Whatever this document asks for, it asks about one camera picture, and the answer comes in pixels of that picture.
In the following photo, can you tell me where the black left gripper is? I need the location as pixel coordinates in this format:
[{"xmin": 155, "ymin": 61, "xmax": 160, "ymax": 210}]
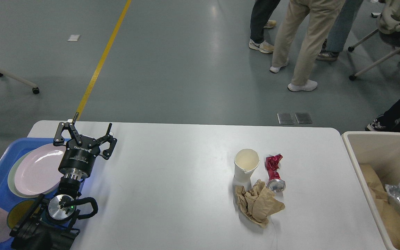
[{"xmin": 54, "ymin": 112, "xmax": 118, "ymax": 182}]

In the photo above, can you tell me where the pink plate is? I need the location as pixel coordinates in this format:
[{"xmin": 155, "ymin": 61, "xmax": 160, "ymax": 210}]
[{"xmin": 14, "ymin": 144, "xmax": 66, "ymax": 196}]

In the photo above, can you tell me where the teal mug yellow inside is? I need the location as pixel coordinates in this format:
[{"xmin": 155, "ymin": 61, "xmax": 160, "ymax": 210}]
[{"xmin": 6, "ymin": 199, "xmax": 35, "ymax": 229}]

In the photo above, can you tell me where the white paper cup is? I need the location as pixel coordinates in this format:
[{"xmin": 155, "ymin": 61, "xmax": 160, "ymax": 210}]
[{"xmin": 234, "ymin": 149, "xmax": 260, "ymax": 182}]

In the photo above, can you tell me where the brown paper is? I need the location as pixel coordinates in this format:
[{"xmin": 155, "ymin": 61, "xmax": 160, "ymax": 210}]
[{"xmin": 234, "ymin": 179, "xmax": 285, "ymax": 229}]

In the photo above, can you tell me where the brown paper bag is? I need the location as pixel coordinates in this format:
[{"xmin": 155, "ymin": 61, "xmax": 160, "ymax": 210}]
[{"xmin": 360, "ymin": 164, "xmax": 400, "ymax": 250}]

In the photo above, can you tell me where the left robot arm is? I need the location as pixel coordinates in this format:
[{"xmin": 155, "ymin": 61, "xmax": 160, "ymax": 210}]
[{"xmin": 10, "ymin": 112, "xmax": 117, "ymax": 250}]

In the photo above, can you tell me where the green plate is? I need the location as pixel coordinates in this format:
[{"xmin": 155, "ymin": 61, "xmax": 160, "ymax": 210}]
[{"xmin": 7, "ymin": 150, "xmax": 61, "ymax": 199}]

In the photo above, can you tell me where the blue plastic tray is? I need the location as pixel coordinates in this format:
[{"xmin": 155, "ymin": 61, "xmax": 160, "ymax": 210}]
[{"xmin": 0, "ymin": 138, "xmax": 58, "ymax": 212}]

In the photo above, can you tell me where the crushed red can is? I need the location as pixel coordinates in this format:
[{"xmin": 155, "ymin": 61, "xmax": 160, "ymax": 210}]
[{"xmin": 265, "ymin": 154, "xmax": 286, "ymax": 193}]

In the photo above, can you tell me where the metal floor plate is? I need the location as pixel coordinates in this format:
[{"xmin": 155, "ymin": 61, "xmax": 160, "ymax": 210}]
[{"xmin": 277, "ymin": 112, "xmax": 313, "ymax": 125}]

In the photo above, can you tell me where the person in dark jeans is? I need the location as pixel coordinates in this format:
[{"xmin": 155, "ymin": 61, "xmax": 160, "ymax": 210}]
[{"xmin": 249, "ymin": 0, "xmax": 280, "ymax": 54}]

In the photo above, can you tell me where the person in khaki trousers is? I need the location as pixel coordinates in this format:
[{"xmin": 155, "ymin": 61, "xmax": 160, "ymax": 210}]
[{"xmin": 269, "ymin": 0, "xmax": 345, "ymax": 92}]

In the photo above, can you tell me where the person in light jeans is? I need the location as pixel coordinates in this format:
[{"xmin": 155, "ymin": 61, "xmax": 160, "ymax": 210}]
[{"xmin": 316, "ymin": 0, "xmax": 363, "ymax": 61}]

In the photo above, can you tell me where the beige plastic bin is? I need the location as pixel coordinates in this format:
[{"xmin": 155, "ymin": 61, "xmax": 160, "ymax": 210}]
[{"xmin": 342, "ymin": 131, "xmax": 400, "ymax": 250}]

